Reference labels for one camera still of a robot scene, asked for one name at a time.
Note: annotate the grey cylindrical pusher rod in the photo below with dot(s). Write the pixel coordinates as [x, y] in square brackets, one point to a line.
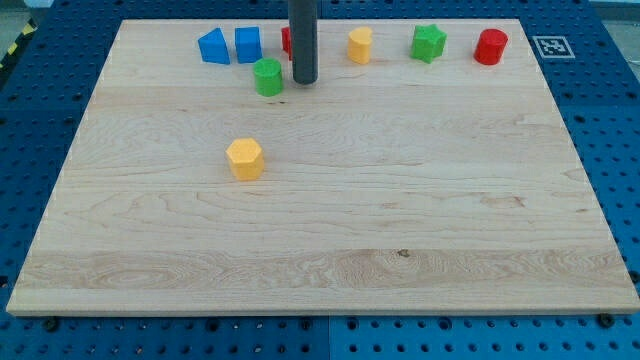
[302, 16]

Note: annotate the green cylinder block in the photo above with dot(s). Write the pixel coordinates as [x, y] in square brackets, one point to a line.
[268, 77]

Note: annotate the blue triangle block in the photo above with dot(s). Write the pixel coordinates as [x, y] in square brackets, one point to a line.
[213, 47]

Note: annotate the red block behind rod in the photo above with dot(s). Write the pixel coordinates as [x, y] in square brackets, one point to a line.
[286, 42]

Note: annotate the blue cube block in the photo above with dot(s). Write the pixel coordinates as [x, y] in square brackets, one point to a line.
[248, 44]

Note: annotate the yellow heart block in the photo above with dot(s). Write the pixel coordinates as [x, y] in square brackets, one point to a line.
[359, 45]

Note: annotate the green star block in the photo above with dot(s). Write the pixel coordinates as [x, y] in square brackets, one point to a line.
[428, 43]

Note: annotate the yellow hexagon block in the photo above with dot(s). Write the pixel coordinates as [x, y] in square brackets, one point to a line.
[246, 159]

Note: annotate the red cylinder block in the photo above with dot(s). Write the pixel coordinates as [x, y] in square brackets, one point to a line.
[490, 46]

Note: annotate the wooden board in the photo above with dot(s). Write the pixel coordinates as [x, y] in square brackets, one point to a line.
[392, 188]

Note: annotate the white fiducial marker tag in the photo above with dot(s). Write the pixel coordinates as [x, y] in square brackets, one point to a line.
[553, 47]

